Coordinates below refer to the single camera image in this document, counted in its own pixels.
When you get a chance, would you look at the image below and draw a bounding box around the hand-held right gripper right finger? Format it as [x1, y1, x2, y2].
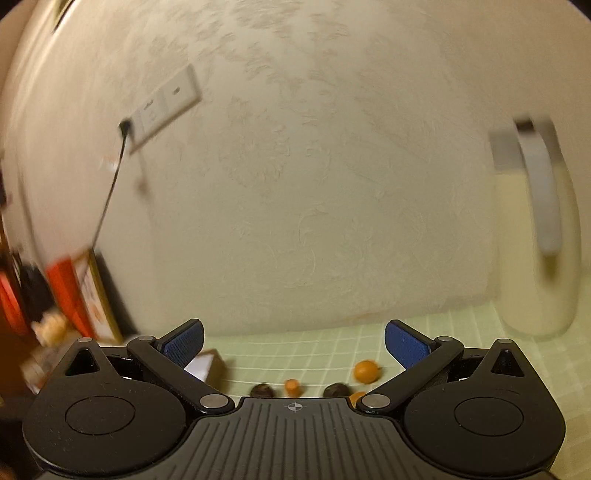
[355, 318, 532, 414]

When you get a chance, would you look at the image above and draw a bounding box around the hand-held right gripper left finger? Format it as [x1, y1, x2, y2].
[60, 318, 236, 415]

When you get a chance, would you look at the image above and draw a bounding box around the brown shallow cardboard box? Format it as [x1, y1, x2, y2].
[185, 348, 229, 388]

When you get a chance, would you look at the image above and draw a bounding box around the wooden framed picture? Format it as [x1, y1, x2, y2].
[74, 249, 123, 344]

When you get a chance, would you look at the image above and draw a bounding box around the green grid mat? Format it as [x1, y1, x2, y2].
[99, 300, 591, 480]

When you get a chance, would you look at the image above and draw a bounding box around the red gift bag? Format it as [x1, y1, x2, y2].
[45, 256, 95, 337]

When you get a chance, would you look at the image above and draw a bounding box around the yellow plush toy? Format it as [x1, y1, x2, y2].
[31, 314, 70, 347]

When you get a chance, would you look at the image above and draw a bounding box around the grey kitchen scale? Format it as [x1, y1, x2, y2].
[21, 344, 70, 393]

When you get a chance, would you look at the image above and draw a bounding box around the black hanging bag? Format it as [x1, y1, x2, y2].
[18, 263, 56, 324]

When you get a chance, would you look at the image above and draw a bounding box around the cream thermos bottle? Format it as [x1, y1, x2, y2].
[488, 115, 583, 340]

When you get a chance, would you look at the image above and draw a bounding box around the red hanging bag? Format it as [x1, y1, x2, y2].
[0, 272, 28, 335]

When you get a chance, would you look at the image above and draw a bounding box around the dark wooden furniture panel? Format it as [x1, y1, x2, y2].
[0, 231, 28, 480]

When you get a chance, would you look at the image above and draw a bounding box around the black cable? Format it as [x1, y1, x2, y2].
[90, 131, 127, 252]

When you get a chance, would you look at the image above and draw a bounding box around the white wall socket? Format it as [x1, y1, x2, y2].
[127, 115, 145, 155]
[137, 92, 170, 136]

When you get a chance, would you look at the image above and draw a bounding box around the white wall plate round hole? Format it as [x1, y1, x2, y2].
[161, 65, 202, 117]

